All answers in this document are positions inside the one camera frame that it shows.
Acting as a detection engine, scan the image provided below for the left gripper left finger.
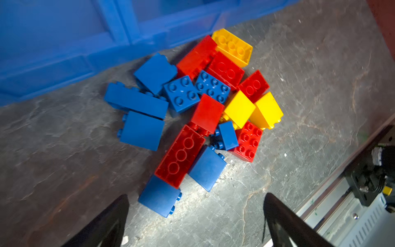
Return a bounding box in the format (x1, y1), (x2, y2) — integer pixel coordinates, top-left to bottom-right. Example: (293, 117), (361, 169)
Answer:
(64, 194), (129, 247)

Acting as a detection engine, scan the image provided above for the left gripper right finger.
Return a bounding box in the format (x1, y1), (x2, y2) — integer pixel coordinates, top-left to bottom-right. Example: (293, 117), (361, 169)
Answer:
(263, 193), (332, 247)

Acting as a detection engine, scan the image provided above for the blue three-compartment bin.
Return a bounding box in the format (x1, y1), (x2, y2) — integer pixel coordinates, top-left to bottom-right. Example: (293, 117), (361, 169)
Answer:
(1, 1), (292, 106)

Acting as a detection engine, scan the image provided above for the blue lego brick bottom left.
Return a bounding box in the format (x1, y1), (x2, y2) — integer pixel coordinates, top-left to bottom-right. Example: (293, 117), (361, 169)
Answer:
(138, 175), (182, 218)

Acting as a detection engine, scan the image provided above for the red lego brick bottom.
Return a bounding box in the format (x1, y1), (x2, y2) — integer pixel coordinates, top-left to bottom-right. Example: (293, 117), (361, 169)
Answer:
(228, 121), (263, 163)

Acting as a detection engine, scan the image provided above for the long red lego brick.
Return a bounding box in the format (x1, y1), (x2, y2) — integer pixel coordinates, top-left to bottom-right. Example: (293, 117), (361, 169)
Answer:
(154, 125), (205, 189)

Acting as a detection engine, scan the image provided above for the yellow lego brick centre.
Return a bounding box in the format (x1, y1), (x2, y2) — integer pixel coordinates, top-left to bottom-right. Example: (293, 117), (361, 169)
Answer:
(219, 91), (256, 130)

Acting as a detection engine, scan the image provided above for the yellow lego brick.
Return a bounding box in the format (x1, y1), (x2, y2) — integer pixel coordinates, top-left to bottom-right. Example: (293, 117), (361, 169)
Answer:
(211, 29), (253, 68)
(219, 91), (256, 130)

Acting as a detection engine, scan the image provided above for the long red lego top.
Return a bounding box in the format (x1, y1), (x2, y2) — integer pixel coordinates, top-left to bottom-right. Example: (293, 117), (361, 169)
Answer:
(176, 36), (218, 80)

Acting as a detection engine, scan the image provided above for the yellow lego brick top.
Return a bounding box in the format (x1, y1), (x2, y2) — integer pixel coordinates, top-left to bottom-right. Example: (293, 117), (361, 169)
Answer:
(211, 29), (253, 68)

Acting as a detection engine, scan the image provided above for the aluminium rail frame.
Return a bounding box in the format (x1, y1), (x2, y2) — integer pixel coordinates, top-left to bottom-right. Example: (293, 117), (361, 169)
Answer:
(262, 114), (395, 247)

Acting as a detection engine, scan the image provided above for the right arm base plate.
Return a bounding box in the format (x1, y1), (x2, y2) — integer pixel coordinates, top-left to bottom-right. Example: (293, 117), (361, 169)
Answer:
(344, 123), (395, 214)

